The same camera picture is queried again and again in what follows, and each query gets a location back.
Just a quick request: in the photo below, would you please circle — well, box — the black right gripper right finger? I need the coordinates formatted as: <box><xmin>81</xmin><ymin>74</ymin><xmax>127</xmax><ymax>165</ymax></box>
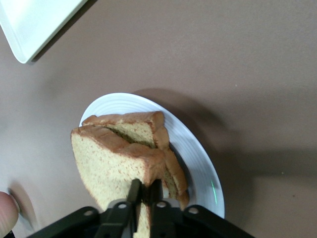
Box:
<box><xmin>148</xmin><ymin>178</ymin><xmax>183</xmax><ymax>238</ymax></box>

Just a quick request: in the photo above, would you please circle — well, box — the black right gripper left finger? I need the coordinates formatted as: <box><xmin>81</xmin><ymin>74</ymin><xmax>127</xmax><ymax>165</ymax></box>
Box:
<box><xmin>94</xmin><ymin>178</ymin><xmax>142</xmax><ymax>238</ymax></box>

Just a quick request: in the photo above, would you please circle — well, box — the plain brown bread slice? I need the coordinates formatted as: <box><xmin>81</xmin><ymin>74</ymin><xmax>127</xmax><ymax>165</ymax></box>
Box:
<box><xmin>70</xmin><ymin>124</ymin><xmax>166</xmax><ymax>238</ymax></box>

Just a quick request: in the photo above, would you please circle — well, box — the white round plate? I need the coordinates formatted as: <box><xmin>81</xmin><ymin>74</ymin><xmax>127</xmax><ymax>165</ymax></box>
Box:
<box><xmin>79</xmin><ymin>92</ymin><xmax>226</xmax><ymax>220</ymax></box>

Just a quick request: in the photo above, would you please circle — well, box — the bread slice under egg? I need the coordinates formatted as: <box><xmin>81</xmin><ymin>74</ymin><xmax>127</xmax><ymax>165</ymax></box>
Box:
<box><xmin>82</xmin><ymin>111</ymin><xmax>190</xmax><ymax>212</ymax></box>

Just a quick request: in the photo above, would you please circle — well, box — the cream bear print tray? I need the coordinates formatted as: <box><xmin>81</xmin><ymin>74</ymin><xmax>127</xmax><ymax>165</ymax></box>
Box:
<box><xmin>0</xmin><ymin>0</ymin><xmax>89</xmax><ymax>64</ymax></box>

